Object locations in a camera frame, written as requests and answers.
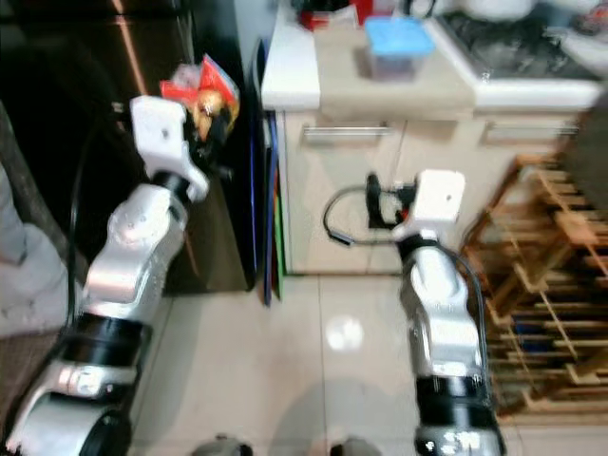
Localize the white cooking pot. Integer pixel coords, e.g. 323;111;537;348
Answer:
456;0;543;22

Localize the grey robot left foot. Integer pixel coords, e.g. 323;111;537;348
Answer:
190;435;253;456

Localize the red countertop object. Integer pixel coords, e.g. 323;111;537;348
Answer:
294;0;376;28

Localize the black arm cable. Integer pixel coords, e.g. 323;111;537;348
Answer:
323;185;495;381
0;112;139;456

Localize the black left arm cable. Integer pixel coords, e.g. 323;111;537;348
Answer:
0;112;139;456

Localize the silver cabinet handle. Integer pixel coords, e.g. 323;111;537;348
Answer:
299;123;391;144
480;122;580;144

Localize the cream kitchen cabinet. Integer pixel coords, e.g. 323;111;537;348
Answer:
261;9;585;276

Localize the red snack packet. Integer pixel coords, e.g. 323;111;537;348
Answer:
161;55;240;129

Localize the clear container with blue lid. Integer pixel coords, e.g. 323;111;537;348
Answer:
363;16;438;82

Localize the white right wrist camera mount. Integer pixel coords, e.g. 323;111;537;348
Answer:
396;169;466;243

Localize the light grey cushion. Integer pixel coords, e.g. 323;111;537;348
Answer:
0;185;73;333

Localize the white gas stove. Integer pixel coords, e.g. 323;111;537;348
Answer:
427;9;608;107

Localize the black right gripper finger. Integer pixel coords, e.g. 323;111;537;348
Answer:
366;173;391;230

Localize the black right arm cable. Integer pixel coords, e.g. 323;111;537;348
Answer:
323;185;495;381

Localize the beige counter cloth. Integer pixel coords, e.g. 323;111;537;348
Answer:
313;24;482;120

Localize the grey woven sofa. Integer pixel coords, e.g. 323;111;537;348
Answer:
0;114;79;433

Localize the grey robot foot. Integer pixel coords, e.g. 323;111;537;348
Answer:
190;435;253;456
328;437;381;456

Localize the grey robot right foot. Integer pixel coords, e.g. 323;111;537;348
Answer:
328;437;381;456

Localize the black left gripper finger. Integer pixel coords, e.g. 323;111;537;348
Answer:
216;100;239;151

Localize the green flat board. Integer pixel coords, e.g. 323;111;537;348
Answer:
275;114;286;278

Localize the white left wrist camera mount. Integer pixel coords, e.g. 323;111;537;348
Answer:
131;95;210;200

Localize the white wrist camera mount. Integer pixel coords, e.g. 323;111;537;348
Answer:
396;169;466;243
131;95;210;200

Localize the blue flat board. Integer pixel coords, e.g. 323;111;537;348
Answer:
252;38;281;306

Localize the wooden slatted rack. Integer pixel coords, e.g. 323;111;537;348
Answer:
461;152;608;419

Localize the glossy black fridge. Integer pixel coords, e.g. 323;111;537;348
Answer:
0;0;259;292

